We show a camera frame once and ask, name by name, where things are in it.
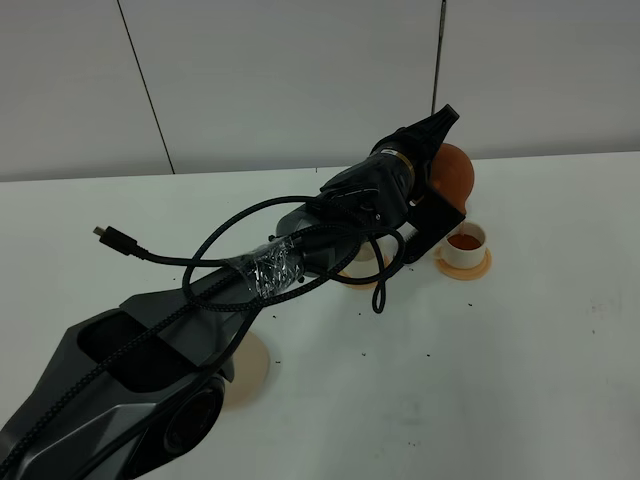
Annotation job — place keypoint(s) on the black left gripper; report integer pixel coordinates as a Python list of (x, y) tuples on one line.
[(416, 146)]

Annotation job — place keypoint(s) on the brown clay teapot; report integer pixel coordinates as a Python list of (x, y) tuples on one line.
[(453, 176)]

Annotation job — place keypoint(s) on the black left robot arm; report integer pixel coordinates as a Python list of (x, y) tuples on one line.
[(136, 387)]

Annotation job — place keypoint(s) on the right white teacup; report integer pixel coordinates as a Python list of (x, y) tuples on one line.
[(462, 248)]

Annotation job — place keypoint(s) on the white teacup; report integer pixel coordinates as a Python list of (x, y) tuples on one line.
[(462, 248), (365, 264)]

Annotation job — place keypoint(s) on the right orange cup coaster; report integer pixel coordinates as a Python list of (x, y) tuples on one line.
[(471, 274)]

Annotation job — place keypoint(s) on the orange cup coaster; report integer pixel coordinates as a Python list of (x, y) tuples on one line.
[(471, 274), (352, 282)]

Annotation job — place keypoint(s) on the left white teacup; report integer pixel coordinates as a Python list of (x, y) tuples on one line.
[(365, 264)]

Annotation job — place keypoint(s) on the left orange cup coaster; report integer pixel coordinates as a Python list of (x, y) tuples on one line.
[(352, 282)]

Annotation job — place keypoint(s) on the large beige round coaster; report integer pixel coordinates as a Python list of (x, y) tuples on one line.
[(251, 362)]

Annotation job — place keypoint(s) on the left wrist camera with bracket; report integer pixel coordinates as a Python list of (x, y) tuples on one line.
[(432, 218)]

